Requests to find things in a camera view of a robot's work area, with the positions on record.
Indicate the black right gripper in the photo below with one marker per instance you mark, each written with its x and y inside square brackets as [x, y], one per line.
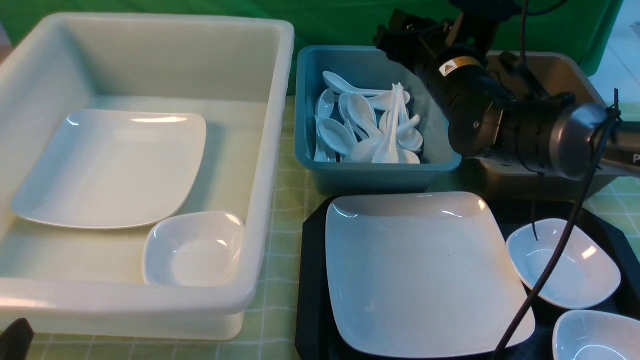
[414, 42]

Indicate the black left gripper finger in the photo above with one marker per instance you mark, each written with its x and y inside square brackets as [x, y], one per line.
[16, 340]

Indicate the white soup spoon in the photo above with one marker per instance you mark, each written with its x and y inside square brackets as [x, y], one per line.
[387, 151]

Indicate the white square rice plate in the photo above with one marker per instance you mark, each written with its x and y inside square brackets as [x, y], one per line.
[419, 276]

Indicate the small white bowl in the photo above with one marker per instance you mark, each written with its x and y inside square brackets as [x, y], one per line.
[595, 335]
[194, 250]
[585, 275]

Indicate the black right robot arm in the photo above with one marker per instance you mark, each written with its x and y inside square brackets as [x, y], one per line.
[539, 132]

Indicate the white square plate in tub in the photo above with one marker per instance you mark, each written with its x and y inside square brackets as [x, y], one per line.
[106, 170]

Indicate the teal plastic bin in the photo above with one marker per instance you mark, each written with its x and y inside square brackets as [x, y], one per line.
[369, 68]

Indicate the white spoon top of bin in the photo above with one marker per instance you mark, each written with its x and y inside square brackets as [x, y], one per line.
[340, 86]

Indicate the white spoon front diagonal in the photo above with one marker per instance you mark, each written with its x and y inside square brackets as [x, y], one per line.
[408, 142]

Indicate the white spoon left centre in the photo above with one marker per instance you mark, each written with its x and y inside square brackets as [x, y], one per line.
[336, 136]

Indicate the brown plastic bin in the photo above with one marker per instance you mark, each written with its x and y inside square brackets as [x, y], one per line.
[557, 73]

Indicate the green backdrop cloth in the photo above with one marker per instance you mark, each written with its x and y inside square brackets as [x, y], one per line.
[580, 29]

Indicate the small white bowl in tub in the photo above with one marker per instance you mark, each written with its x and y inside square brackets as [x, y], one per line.
[194, 250]

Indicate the green checkered tablecloth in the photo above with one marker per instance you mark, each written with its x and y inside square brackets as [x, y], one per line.
[31, 251]

